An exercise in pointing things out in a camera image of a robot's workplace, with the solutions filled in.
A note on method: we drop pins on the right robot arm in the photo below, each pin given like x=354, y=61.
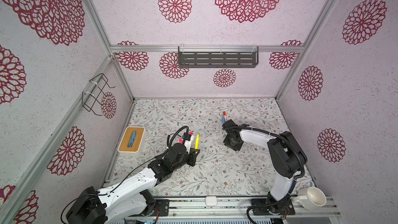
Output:
x=288, y=158

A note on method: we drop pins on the black wire wall rack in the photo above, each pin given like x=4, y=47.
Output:
x=105, y=100

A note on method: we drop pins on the yellow highlighter pen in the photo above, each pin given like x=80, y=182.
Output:
x=197, y=141

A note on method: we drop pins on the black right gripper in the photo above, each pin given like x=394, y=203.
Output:
x=236, y=148

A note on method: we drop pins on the small white box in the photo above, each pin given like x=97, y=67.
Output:
x=211, y=201

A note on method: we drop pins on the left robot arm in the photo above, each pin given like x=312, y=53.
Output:
x=131, y=196

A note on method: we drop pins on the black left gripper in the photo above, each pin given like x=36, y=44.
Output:
x=193, y=156

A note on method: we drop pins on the white wooden-top tissue box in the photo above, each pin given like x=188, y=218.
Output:
x=132, y=142

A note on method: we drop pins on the white mug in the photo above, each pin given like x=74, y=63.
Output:
x=311, y=198

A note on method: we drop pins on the dark metal wall shelf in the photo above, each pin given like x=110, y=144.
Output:
x=218, y=58

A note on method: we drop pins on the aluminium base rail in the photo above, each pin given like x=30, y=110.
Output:
x=232, y=210

